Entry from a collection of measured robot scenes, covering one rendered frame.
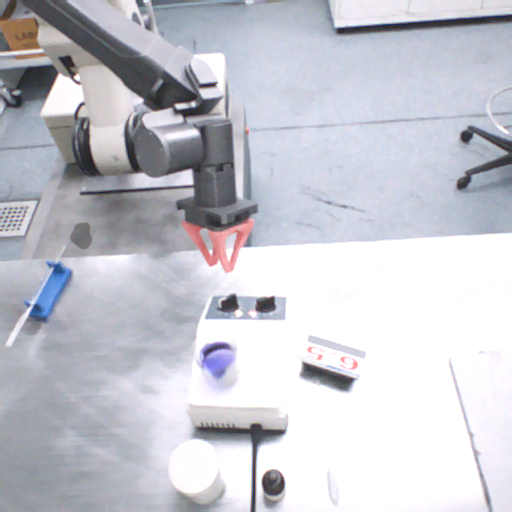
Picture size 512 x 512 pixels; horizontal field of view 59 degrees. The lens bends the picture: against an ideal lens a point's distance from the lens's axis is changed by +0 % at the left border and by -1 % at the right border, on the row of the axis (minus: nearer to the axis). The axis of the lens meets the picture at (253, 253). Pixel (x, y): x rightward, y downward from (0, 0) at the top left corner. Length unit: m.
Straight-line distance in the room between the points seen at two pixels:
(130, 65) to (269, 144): 1.64
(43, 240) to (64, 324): 0.74
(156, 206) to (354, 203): 0.84
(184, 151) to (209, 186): 0.07
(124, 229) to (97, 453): 0.86
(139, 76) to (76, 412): 0.47
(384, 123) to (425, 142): 0.22
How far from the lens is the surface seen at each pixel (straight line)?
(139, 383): 0.72
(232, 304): 0.69
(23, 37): 2.79
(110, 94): 1.31
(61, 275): 0.86
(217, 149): 0.58
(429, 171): 2.12
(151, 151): 0.54
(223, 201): 0.59
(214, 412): 0.61
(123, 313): 0.79
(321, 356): 0.67
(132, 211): 1.49
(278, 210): 1.89
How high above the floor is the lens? 1.38
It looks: 52 degrees down
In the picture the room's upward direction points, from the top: 8 degrees counter-clockwise
